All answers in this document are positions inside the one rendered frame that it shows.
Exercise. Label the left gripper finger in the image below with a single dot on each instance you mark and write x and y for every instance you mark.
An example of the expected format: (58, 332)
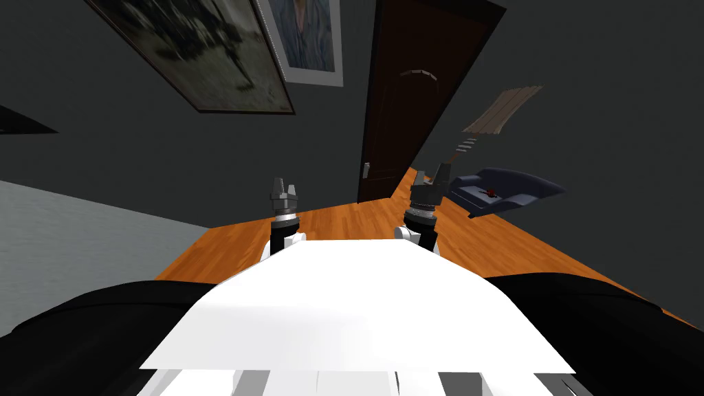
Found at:
(291, 190)
(278, 186)

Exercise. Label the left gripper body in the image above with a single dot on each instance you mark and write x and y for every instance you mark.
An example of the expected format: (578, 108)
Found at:
(284, 203)

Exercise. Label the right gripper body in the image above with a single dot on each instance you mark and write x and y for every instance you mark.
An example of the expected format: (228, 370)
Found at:
(426, 196)

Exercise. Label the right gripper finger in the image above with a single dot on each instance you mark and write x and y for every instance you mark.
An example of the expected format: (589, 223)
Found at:
(419, 179)
(442, 175)

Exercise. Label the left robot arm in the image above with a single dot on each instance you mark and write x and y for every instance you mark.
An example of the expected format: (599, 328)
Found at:
(88, 341)

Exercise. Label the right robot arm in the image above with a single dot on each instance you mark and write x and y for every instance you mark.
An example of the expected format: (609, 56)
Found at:
(605, 335)

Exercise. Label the dark brown door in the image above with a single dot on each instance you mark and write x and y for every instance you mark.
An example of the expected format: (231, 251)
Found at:
(410, 110)

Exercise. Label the dark blue sofa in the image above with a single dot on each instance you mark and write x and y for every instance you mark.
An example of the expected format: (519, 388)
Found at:
(522, 184)

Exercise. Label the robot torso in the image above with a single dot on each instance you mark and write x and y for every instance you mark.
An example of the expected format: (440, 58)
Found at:
(357, 308)

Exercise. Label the white-framed portrait picture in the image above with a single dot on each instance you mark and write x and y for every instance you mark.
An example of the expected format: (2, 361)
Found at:
(308, 38)

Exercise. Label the large dark-framed painting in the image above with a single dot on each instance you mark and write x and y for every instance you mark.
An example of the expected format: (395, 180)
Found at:
(192, 49)

